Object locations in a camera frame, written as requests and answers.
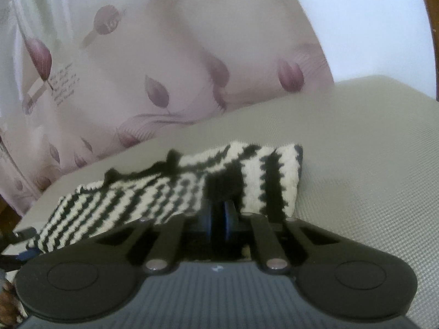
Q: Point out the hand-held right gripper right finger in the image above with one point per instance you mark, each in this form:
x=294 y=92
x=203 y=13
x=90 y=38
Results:
x=227 y=220

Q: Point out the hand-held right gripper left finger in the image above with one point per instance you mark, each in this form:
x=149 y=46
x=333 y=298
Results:
x=206 y=220

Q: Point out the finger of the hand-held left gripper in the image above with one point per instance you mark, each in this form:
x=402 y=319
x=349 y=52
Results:
x=27 y=255
x=21 y=233

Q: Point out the black white striped knitted garment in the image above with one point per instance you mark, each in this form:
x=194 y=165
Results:
x=137 y=198

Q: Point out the person's left hand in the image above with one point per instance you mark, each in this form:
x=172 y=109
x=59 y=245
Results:
x=7 y=294

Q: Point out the floral print curtain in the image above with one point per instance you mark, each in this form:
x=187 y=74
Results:
x=137 y=58

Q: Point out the brown wooden door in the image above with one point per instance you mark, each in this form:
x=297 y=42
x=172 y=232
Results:
x=432 y=24

